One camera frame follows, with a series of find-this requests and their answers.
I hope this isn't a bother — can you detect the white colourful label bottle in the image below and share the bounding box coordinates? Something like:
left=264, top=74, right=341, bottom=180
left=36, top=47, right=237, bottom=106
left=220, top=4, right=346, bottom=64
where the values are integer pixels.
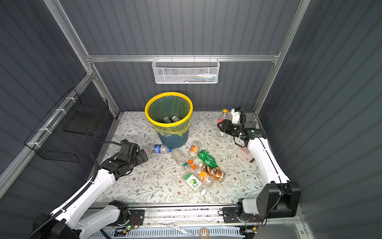
left=172, top=116, right=180, bottom=122

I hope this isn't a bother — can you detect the black wire side basket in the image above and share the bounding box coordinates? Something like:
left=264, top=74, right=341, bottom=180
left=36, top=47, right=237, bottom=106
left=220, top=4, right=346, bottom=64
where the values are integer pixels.
left=24, top=89, right=109, bottom=163

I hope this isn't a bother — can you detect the brown tea bottle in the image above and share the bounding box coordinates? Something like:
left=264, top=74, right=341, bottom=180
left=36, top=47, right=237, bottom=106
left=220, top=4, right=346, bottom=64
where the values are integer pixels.
left=199, top=163, right=225, bottom=182

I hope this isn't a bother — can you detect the lime label clear bottle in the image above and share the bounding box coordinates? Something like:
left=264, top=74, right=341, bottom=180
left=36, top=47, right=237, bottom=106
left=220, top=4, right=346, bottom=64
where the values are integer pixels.
left=182, top=171, right=207, bottom=196

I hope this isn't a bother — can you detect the teal bin yellow rim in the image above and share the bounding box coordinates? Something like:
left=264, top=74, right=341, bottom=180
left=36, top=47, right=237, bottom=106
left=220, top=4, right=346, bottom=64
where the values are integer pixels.
left=145, top=92, right=194, bottom=148

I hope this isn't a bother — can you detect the green label clear bottle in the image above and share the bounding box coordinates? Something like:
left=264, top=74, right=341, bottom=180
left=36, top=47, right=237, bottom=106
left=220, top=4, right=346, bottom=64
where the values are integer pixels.
left=163, top=117, right=172, bottom=123

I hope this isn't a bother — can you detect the tape roll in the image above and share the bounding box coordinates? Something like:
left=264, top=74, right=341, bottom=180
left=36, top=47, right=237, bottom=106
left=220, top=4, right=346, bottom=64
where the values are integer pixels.
left=199, top=227, right=210, bottom=239

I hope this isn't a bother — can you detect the pink label clear bottle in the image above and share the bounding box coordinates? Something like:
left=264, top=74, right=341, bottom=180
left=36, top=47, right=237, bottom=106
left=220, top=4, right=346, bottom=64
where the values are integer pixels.
left=216, top=109, right=229, bottom=138

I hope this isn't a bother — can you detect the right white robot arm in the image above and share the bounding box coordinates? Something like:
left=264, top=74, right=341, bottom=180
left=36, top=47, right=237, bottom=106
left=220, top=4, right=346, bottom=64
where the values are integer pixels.
left=217, top=107, right=301, bottom=225

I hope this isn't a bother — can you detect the white wire wall basket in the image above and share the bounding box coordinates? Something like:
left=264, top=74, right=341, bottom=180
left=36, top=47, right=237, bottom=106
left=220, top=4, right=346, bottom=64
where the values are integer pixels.
left=152, top=58, right=220, bottom=84

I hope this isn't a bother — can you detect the green plastic bottle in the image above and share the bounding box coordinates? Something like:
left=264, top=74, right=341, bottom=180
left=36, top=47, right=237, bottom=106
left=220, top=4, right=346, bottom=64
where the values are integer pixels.
left=198, top=150, right=218, bottom=168

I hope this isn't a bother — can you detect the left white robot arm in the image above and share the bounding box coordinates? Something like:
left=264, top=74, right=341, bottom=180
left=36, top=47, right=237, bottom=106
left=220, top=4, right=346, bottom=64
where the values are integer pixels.
left=28, top=139, right=148, bottom=239

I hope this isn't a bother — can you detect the blue label water bottle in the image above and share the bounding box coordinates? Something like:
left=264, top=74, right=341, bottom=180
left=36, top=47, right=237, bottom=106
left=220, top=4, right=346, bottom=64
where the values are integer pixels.
left=149, top=144, right=173, bottom=154

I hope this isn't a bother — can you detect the orange label bottle near lime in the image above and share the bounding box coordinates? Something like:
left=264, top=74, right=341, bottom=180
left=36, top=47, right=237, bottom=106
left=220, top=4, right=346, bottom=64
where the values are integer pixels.
left=194, top=166, right=214, bottom=188

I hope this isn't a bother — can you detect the clear crushed bottle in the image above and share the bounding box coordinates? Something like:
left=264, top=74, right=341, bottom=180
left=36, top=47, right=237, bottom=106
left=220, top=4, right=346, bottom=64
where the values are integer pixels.
left=171, top=148, right=187, bottom=165

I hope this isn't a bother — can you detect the floral table mat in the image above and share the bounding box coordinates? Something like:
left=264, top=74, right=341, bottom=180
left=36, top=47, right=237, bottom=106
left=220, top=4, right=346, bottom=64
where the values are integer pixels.
left=97, top=112, right=263, bottom=204

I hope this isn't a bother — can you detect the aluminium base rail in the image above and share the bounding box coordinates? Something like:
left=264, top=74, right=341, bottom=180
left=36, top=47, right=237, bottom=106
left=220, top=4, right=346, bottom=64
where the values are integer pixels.
left=68, top=204, right=299, bottom=228

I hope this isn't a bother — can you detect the orange label small bottle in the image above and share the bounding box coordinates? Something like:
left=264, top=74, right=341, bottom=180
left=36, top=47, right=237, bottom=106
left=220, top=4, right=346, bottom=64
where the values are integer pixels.
left=189, top=141, right=201, bottom=157

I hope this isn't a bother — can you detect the white tube in basket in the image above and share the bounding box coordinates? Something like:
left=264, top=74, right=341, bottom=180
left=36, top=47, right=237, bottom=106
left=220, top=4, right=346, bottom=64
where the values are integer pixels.
left=197, top=73, right=217, bottom=81

